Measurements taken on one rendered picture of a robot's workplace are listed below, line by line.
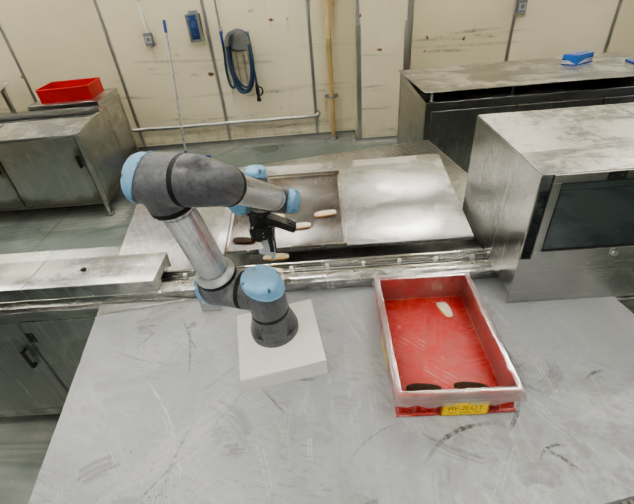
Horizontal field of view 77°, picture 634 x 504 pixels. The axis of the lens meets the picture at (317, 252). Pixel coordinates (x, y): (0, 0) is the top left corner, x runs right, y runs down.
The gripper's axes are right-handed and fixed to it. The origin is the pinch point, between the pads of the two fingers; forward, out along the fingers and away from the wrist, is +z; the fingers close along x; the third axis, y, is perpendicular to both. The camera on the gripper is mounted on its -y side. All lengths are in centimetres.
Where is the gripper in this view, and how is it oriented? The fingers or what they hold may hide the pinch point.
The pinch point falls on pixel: (275, 253)
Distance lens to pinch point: 152.0
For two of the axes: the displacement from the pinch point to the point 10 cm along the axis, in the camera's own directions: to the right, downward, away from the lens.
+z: 0.8, 8.0, 5.9
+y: -10.0, 0.7, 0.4
